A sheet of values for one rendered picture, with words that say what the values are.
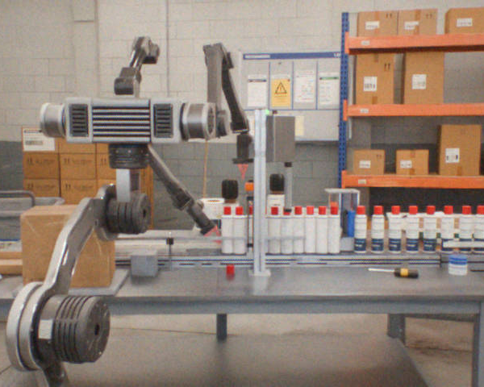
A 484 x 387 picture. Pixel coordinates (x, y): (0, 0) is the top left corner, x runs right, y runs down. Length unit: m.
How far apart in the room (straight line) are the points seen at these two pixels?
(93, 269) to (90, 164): 3.81
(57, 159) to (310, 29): 3.09
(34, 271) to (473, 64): 5.66
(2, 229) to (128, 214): 2.78
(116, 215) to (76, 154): 4.02
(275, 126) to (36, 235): 0.98
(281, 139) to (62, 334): 1.20
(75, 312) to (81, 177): 4.43
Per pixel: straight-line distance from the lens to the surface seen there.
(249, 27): 7.15
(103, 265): 2.27
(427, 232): 2.73
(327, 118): 6.85
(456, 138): 6.29
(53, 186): 6.18
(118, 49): 7.55
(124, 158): 2.05
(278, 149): 2.42
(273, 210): 2.59
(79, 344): 1.68
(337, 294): 2.23
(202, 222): 2.57
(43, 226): 2.27
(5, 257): 2.94
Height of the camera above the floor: 1.45
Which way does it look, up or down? 7 degrees down
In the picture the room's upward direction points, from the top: straight up
